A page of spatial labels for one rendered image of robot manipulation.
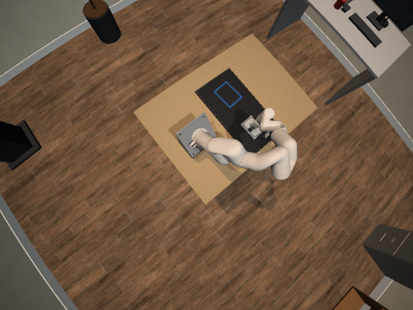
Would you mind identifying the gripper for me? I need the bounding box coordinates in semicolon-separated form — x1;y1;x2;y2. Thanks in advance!
248;120;259;132

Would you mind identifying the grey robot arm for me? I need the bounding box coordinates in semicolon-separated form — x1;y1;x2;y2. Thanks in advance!
190;108;297;180

